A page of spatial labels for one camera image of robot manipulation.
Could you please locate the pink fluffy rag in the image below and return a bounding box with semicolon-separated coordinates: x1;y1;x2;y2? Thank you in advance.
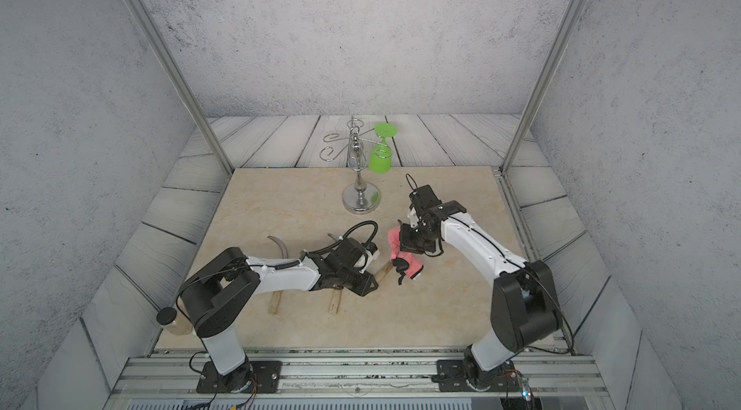
387;227;424;280

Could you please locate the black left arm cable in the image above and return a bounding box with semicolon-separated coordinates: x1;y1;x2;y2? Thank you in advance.
300;220;380;258

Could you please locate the aluminium frame post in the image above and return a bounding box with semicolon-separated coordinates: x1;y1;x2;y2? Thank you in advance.
123;0;235;178
500;0;588;176

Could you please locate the green plastic goblet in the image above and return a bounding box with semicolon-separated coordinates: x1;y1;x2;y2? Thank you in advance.
368;122;398;174

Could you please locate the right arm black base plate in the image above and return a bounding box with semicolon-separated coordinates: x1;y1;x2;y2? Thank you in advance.
430;358;520;393

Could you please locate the aluminium mounting rail base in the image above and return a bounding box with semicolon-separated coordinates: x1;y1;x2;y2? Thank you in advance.
111;348;614;409

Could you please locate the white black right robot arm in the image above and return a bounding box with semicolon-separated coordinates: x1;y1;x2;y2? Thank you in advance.
401;192;570;373

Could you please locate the small jar with black lid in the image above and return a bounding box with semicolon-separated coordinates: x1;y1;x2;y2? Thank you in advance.
156;306;193;336

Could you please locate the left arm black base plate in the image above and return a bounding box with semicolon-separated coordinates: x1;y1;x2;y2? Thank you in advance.
196;360;283;394

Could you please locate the clear wine glass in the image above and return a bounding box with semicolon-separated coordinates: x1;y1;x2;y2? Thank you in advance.
347;141;367;172

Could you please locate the left aluminium frame post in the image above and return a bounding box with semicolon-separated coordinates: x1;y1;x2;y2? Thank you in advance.
123;0;235;178

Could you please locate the small sickle wooden handle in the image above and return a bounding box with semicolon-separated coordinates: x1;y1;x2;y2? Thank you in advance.
266;234;291;315
368;243;393;286
326;232;343;315

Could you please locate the chrome glass holder stand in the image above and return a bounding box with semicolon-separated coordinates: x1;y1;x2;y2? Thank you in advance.
320;116;381;214

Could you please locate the right aluminium frame post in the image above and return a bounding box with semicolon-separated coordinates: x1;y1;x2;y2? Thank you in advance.
500;0;588;176

